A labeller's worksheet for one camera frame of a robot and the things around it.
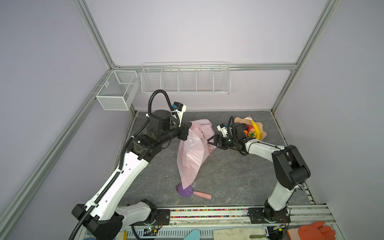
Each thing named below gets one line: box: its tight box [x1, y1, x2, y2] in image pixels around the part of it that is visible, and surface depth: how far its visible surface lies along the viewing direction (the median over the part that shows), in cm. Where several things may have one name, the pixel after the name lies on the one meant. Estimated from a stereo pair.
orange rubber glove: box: [298, 221, 336, 240], surface depth 70 cm
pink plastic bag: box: [176, 119, 217, 190], surface depth 74 cm
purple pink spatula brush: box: [175, 182, 213, 200], surface depth 81 cm
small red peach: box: [247, 124, 255, 132], surface depth 106 cm
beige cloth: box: [213, 228, 269, 240], surface depth 70 cm
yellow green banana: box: [251, 120, 261, 140], surface depth 104 cm
